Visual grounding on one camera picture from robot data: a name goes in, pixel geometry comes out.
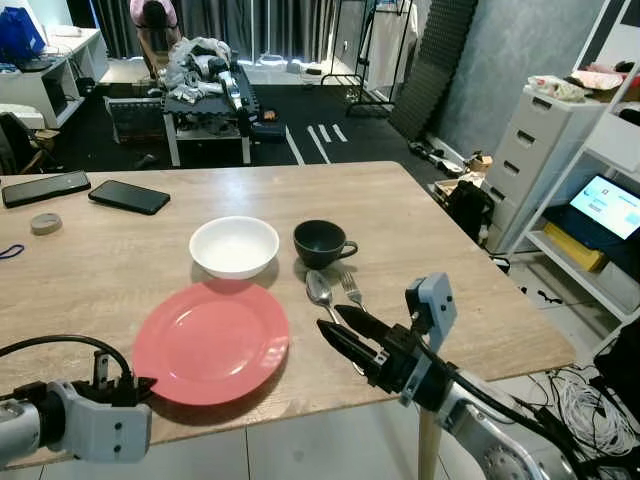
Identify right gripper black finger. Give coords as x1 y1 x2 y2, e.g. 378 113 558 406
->
318 327 389 379
333 305 406 353

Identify pink round plate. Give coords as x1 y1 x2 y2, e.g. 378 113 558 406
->
131 281 292 408

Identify silver fork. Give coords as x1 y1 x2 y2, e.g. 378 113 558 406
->
338 270 367 309

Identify large black bag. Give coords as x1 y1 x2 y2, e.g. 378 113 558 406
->
595 318 640 426

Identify silver spoon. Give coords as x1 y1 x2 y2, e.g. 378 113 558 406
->
305 270 346 331

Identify light wooden table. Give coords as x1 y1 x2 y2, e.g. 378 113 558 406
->
0 161 576 480

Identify white shelf rack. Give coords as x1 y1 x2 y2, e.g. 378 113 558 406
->
518 0 640 323

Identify black backpack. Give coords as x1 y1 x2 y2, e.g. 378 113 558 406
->
445 180 497 243

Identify white bowl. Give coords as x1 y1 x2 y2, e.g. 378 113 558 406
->
189 216 281 280

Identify grey tape roll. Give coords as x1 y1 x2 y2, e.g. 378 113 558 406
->
30 212 63 237

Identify yellow box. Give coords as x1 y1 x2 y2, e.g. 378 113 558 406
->
542 222 607 272

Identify black smartphone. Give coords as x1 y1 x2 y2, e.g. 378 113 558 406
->
88 180 172 216
0 171 92 209

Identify open laptop with lit screen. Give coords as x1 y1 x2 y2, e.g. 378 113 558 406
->
545 175 640 253

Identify white drawer cabinet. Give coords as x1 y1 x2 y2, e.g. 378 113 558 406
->
484 85 607 253

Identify black office chair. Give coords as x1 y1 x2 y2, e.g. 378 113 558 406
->
0 112 49 177

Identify black acoustic foam panel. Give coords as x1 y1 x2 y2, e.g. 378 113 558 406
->
388 0 480 142

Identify low grey bench table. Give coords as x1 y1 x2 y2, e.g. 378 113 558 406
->
160 85 263 167

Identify clothes rack with garment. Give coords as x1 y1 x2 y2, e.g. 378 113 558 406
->
320 0 417 106

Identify crumpled white cloth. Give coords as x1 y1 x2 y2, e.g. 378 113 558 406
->
526 75 593 104

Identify white desk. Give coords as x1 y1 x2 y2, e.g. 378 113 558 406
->
0 28 110 131

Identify heap of grey clothes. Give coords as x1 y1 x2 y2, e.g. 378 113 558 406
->
165 38 246 101

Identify cardboard box with pink contents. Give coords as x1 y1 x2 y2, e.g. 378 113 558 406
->
572 68 629 103

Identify dark grey curtains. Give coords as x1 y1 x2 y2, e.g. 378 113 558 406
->
90 0 346 63

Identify person in pink top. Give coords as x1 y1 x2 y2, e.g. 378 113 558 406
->
130 0 184 79

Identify blue bag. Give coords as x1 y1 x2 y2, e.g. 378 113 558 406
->
0 8 47 67

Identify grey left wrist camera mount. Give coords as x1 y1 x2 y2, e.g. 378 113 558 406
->
62 403 154 465

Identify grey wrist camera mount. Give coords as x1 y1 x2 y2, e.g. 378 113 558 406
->
62 403 154 465
404 272 459 346

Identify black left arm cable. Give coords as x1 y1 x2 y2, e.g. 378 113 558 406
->
0 334 135 383

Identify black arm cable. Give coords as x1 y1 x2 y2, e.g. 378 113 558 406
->
0 334 135 383
420 335 611 480

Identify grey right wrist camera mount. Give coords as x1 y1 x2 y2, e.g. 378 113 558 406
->
404 272 459 346

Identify coil of white cable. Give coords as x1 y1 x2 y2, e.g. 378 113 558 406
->
545 362 640 459

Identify black cup with handle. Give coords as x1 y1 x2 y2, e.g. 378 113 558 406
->
293 220 359 270

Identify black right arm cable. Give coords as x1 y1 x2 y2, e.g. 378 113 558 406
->
420 335 611 480

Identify black wire crate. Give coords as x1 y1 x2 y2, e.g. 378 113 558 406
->
104 95 167 144

